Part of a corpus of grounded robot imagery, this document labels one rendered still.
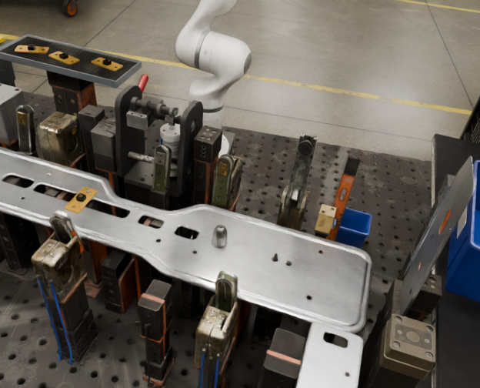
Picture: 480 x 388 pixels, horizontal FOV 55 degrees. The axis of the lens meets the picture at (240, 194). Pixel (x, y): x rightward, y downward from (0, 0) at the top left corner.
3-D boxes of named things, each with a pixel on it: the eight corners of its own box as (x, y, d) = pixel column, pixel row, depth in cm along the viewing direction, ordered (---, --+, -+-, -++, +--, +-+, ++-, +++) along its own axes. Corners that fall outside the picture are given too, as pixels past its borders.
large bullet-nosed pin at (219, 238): (209, 249, 100) (211, 229, 95) (215, 240, 102) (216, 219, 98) (223, 254, 99) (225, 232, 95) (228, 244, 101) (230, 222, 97)
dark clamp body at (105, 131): (95, 241, 136) (76, 133, 112) (117, 213, 146) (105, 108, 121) (127, 252, 135) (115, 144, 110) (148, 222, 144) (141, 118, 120)
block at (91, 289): (77, 292, 122) (58, 213, 103) (103, 258, 131) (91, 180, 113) (95, 299, 121) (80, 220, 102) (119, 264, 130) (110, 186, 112)
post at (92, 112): (95, 224, 141) (76, 112, 115) (103, 214, 145) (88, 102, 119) (109, 229, 140) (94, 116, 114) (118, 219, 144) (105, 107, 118)
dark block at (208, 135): (189, 257, 135) (193, 138, 107) (198, 241, 140) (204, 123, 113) (205, 262, 134) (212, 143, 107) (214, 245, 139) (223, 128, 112)
